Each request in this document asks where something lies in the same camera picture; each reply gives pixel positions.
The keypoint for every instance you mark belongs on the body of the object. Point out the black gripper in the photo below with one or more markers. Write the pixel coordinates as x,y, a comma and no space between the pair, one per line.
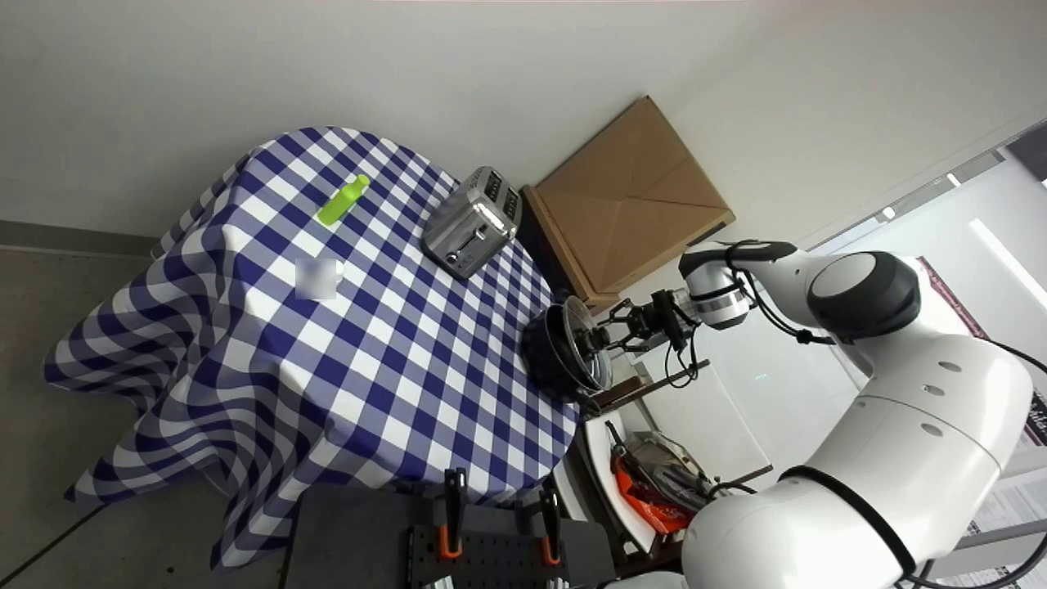
658,320

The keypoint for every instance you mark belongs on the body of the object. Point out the round glass pot lid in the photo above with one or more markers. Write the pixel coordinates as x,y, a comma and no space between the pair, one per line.
583,338

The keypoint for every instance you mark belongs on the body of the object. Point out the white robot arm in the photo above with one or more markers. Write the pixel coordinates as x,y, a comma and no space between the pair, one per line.
906,468

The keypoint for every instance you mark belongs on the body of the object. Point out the black cooking pot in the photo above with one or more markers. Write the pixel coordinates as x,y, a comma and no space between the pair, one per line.
546,356

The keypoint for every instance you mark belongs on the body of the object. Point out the brown cardboard box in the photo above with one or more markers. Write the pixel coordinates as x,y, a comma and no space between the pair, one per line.
629,202

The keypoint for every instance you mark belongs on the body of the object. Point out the orange grey item pile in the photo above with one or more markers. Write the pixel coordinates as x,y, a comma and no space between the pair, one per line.
658,480

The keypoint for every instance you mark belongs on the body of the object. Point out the silver toaster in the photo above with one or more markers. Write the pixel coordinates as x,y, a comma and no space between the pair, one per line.
473,222

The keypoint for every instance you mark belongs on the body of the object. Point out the black orange clamp right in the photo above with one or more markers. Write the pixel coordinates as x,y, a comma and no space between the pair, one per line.
550,529

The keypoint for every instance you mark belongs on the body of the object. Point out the black orange clamp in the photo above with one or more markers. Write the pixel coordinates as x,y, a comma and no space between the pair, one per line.
550,529
452,507

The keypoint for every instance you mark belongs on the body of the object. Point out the black orange clamp left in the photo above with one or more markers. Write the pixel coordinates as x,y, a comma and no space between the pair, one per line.
452,507

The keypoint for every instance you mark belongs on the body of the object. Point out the small white bottle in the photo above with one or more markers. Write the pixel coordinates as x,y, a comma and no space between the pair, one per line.
322,279

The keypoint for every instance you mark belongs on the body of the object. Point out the green sponge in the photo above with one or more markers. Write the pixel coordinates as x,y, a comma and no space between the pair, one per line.
343,202

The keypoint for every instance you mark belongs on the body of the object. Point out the blue white checkered tablecloth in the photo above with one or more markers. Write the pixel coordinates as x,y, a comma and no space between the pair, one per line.
265,393

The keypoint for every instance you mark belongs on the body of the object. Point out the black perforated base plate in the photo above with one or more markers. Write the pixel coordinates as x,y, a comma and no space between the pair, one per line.
501,549

